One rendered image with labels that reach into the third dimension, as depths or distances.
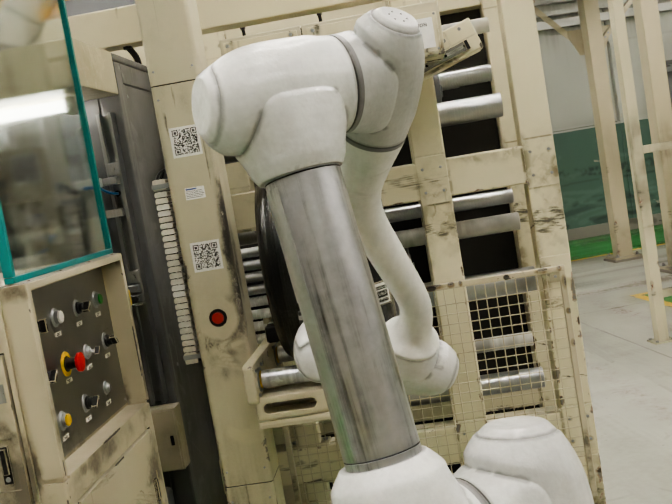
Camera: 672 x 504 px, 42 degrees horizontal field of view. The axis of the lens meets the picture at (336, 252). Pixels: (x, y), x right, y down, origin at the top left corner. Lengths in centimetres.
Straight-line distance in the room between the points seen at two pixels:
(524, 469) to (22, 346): 95
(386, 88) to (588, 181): 1093
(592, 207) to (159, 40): 1015
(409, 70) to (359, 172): 18
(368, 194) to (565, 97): 1080
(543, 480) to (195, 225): 131
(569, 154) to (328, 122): 1091
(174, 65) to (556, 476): 146
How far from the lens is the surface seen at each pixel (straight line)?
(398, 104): 121
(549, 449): 120
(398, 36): 117
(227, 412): 232
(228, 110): 108
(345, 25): 248
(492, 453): 119
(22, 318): 171
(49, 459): 175
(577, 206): 1201
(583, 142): 1205
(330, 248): 108
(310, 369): 152
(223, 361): 228
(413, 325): 150
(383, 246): 139
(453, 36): 261
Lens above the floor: 137
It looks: 5 degrees down
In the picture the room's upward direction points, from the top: 10 degrees counter-clockwise
